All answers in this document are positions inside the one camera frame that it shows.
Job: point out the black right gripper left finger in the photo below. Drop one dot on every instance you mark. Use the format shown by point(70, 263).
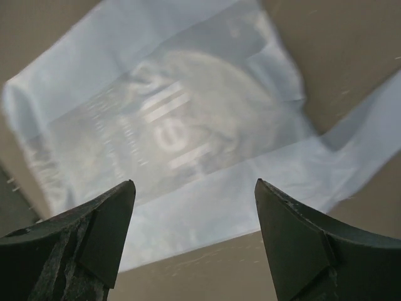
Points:
point(74, 255)

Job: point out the light blue printed trash bag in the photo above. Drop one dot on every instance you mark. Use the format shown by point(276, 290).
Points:
point(193, 101)

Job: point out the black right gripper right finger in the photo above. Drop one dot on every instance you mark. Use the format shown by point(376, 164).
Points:
point(313, 256)

